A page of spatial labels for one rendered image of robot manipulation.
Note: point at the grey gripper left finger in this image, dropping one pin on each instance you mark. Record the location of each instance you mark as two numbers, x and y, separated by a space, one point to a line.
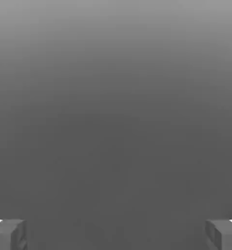
6 234

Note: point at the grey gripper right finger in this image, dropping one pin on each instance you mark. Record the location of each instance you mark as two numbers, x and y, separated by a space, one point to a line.
225 234

